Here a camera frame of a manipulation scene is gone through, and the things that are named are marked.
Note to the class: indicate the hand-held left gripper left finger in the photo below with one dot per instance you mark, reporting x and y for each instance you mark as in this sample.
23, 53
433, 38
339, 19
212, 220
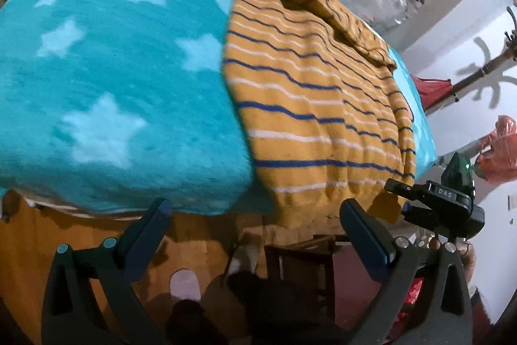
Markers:
143, 238

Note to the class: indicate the red cloth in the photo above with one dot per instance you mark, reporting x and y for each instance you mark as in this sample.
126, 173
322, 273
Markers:
430, 88

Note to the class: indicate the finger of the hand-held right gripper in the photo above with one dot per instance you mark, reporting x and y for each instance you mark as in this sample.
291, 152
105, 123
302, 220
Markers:
406, 191

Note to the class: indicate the wooden bed frame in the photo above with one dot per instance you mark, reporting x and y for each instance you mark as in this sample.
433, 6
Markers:
113, 244

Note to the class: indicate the wooden coat rack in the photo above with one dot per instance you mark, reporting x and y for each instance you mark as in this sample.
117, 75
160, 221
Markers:
486, 66

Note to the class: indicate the dark wooden stool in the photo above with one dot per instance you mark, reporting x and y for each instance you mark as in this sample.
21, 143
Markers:
301, 272

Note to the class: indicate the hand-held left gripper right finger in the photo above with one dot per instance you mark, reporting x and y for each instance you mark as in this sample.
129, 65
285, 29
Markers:
369, 244

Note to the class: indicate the yellow striped sweater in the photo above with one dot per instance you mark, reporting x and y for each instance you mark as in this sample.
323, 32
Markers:
319, 98

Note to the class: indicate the white slipper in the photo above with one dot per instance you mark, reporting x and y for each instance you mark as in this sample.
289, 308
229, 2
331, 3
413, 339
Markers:
185, 284

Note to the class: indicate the orange plastic bag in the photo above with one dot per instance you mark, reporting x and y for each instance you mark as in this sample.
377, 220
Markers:
499, 151

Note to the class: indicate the teal star blanket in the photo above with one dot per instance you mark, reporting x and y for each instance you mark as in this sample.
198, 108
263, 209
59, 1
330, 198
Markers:
121, 78

